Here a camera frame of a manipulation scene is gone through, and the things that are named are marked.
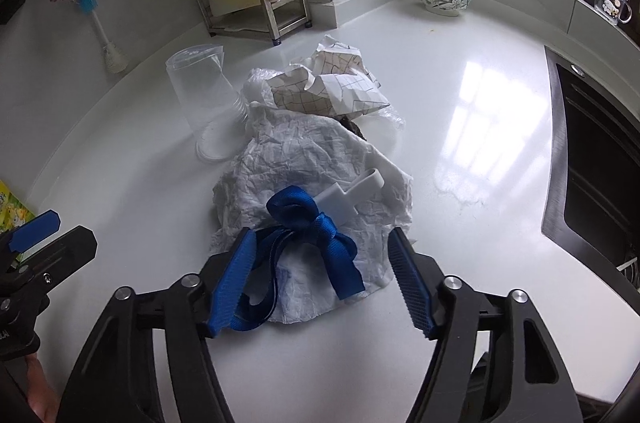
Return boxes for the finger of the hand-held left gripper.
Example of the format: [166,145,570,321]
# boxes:
[0,210,62,256]
[22,227,98,290]

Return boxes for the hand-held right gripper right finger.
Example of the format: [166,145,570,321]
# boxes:
[387,227,583,423]

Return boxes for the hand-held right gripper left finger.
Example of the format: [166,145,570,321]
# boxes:
[56,227,258,423]

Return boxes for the blue fabric strap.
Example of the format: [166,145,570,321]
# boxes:
[227,185,366,331]

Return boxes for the white paper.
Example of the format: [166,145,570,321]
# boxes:
[210,103,415,324]

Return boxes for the person's left hand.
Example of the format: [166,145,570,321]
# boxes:
[25,350,63,423]

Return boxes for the yellow green pouch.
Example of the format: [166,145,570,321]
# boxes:
[0,179,37,264]

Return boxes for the white plastic clip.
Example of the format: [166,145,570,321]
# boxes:
[315,169,386,221]

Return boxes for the clear plastic cup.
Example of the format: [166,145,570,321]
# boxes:
[165,44,251,161]

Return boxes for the blue white bottle brush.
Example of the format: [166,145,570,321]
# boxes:
[75,0,130,75]

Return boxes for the grid printed crumpled paper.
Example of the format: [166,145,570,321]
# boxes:
[270,35,391,118]

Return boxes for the black sink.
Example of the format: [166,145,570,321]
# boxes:
[541,45,640,294]

